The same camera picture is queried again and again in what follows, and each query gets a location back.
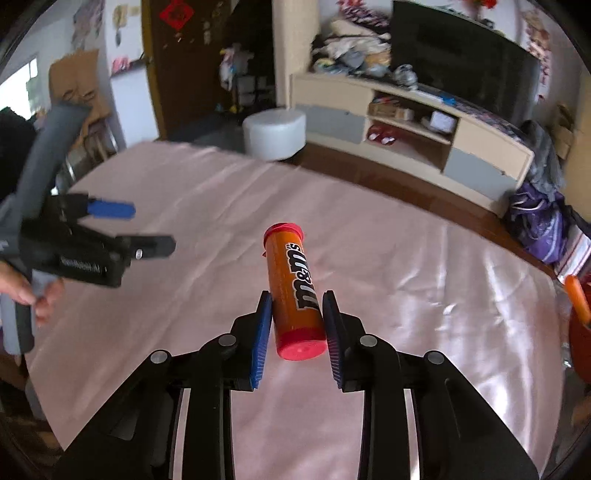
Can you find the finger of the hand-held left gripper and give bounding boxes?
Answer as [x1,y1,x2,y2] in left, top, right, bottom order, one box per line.
[85,196,136,222]
[115,234,177,263]

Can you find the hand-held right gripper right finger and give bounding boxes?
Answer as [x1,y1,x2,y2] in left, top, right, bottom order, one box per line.
[322,291,539,480]

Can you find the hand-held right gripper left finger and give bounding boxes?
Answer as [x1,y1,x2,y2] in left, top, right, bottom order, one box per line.
[53,291,273,480]

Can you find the orange candy tube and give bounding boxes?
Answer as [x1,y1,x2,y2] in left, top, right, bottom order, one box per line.
[262,222,328,361]

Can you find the person's left hand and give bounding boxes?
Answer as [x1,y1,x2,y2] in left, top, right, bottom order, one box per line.
[0,264,65,326]

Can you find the brown cardboard boxes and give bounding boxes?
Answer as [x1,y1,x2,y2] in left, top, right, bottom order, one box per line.
[48,48,112,139]

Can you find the dark wooden door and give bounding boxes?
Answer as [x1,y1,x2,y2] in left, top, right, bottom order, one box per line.
[141,0,278,139]

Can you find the white round stool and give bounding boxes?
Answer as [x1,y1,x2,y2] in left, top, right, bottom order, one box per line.
[242,108,307,161]

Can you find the white plastic bag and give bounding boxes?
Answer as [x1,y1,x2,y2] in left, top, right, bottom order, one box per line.
[219,44,254,90]

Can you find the red door decoration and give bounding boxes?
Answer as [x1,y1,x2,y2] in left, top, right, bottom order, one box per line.
[159,0,190,32]

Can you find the small cardboard box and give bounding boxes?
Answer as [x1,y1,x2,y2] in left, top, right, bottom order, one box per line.
[368,99,414,121]

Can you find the purple plastic bag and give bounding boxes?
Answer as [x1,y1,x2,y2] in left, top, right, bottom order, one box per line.
[508,182,568,264]

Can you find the beige grey tv cabinet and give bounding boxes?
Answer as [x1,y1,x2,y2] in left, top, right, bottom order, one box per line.
[290,71,535,217]

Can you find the red plastic basket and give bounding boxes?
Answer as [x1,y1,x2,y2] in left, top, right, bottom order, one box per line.
[568,286,591,384]

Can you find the silver grey round object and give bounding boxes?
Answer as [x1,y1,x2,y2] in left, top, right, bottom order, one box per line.
[392,64,420,89]

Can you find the pile of clothes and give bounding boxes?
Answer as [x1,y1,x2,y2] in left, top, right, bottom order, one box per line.
[311,21,393,77]

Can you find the grey cloth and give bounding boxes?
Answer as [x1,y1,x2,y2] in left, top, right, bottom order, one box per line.
[522,120,564,195]

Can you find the floral patterned cloth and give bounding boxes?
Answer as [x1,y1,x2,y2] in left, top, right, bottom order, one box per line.
[337,0,393,28]

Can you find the black television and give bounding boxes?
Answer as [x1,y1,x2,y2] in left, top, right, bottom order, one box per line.
[390,0,541,116]

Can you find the orange plastic handle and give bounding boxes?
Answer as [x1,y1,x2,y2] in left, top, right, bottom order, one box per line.
[564,275,591,326]

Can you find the wall poster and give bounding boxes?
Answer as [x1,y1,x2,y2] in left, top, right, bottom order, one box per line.
[522,9,555,100]

